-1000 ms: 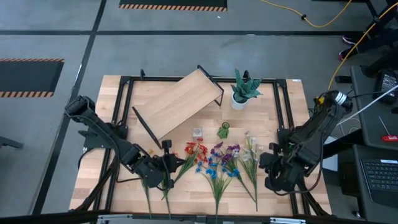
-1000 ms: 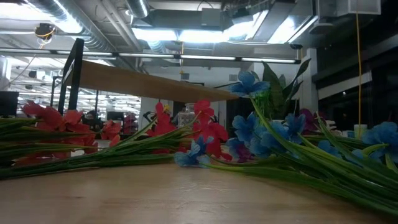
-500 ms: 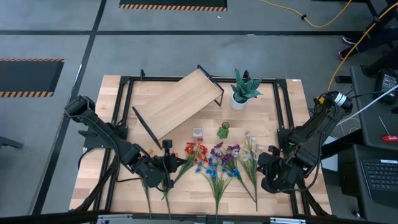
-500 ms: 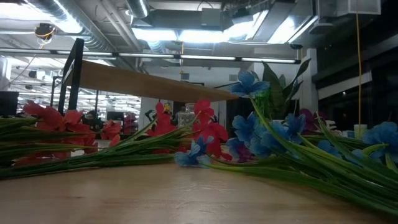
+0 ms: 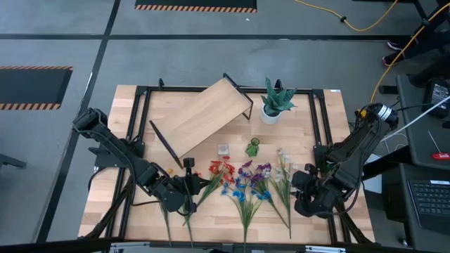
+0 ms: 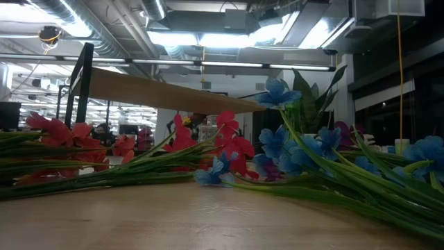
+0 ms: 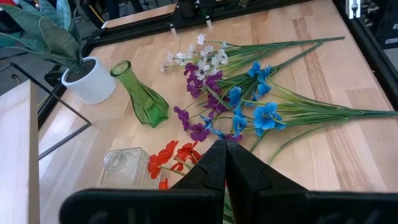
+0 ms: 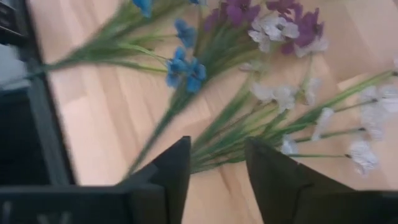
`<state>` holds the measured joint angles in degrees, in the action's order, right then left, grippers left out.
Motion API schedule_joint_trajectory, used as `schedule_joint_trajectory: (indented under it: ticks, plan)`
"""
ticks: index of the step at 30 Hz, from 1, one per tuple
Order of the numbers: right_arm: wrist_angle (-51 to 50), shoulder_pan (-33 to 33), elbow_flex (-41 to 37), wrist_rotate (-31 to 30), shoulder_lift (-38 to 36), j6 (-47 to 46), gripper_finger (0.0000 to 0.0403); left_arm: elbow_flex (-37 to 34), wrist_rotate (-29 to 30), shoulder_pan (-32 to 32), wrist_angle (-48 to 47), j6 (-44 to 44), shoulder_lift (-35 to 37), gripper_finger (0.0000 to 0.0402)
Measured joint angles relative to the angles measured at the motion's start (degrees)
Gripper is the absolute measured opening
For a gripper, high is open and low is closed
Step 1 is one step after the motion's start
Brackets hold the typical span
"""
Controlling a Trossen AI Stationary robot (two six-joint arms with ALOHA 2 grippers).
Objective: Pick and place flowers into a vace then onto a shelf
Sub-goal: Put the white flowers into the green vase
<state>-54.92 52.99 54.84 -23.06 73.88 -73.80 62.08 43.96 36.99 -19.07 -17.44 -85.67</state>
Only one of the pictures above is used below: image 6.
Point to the small black dome camera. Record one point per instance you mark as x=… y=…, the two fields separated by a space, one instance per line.
x=330 y=52

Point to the person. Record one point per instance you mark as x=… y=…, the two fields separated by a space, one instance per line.
x=102 y=133

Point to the red artificial flower bunch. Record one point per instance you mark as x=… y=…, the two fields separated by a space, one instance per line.
x=232 y=147
x=59 y=133

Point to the black round ceiling device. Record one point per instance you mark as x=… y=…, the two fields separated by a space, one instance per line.
x=49 y=34

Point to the blue artificial flower bunch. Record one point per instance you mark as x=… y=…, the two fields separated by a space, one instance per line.
x=274 y=140

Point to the long LED light bar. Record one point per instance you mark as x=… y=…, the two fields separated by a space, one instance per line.
x=229 y=64

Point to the snake plant in white pot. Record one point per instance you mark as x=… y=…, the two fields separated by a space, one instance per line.
x=306 y=100

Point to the white artificial flower bunch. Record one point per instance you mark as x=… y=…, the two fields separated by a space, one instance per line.
x=368 y=139

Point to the black monitor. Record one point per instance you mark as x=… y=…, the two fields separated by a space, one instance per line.
x=9 y=116

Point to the pale green cup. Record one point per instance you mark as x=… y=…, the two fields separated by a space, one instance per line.
x=402 y=144

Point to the wooden shelf black metal frame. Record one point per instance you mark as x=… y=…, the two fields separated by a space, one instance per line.
x=138 y=90

